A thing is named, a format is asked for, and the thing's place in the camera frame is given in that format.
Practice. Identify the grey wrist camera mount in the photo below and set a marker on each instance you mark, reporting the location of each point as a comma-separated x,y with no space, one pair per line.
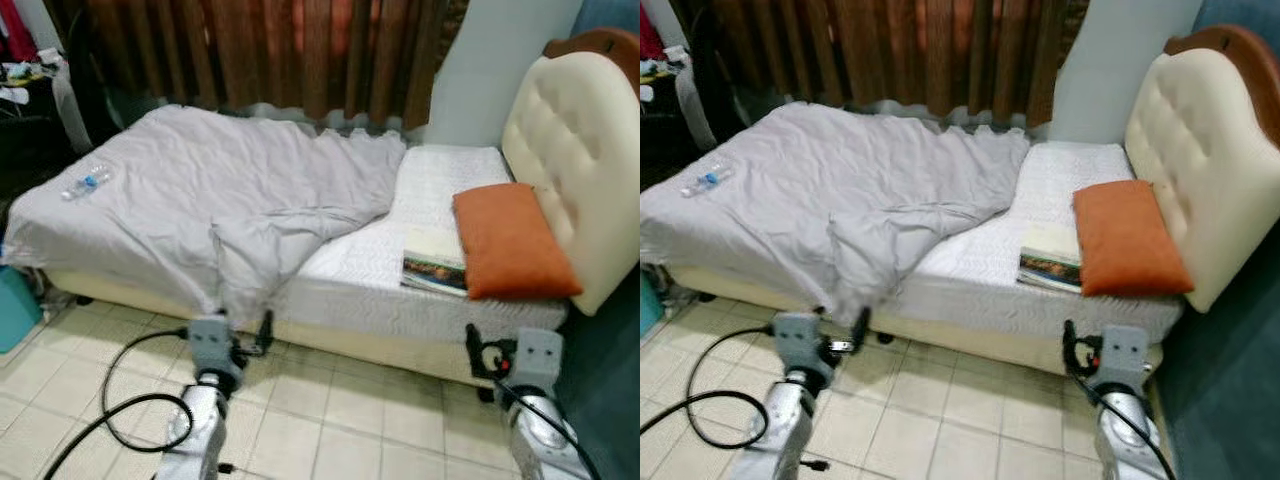
800,340
210,342
538,358
1125,355

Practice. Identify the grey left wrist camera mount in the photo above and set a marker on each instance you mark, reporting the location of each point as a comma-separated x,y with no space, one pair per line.
210,342
800,340

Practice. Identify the brown wooden headboard frame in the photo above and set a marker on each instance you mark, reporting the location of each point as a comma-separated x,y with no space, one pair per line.
1230,42
600,42

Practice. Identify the dark cluttered table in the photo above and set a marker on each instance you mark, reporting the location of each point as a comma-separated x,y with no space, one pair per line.
660,130
30,140

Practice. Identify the teal bin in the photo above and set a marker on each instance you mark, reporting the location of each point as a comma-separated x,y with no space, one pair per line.
650,305
18,310

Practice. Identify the orange pillow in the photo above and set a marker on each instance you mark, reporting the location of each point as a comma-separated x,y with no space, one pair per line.
1130,240
515,240

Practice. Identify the grey blanket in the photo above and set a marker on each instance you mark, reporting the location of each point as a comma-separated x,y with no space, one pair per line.
200,180
820,180

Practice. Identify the white book with city photo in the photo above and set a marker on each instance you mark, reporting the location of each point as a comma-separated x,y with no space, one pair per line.
430,265
1048,262

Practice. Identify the cream bed base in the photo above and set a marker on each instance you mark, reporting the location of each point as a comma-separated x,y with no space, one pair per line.
380,345
1000,340

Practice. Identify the brown curtain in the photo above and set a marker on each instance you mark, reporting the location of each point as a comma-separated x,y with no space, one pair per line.
880,50
250,50

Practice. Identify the white patterned bed sheet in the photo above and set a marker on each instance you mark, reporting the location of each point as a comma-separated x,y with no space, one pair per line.
370,270
980,280

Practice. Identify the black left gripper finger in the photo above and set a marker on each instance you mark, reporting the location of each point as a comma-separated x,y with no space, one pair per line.
266,333
861,327

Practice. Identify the clear plastic water bottle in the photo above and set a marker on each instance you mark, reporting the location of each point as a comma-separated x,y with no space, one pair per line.
707,180
85,183

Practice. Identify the white hanging cloth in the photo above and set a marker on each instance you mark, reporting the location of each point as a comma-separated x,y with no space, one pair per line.
697,105
72,105

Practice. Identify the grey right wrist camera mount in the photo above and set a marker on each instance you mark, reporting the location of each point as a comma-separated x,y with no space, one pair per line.
538,358
1125,355

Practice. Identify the red cloth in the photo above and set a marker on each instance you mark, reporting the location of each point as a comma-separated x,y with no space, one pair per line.
15,35
650,35

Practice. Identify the cream tufted headboard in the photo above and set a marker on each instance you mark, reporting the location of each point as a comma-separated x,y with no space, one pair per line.
1210,130
580,130

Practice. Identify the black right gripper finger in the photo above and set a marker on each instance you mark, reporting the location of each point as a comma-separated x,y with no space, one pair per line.
1070,348
476,350

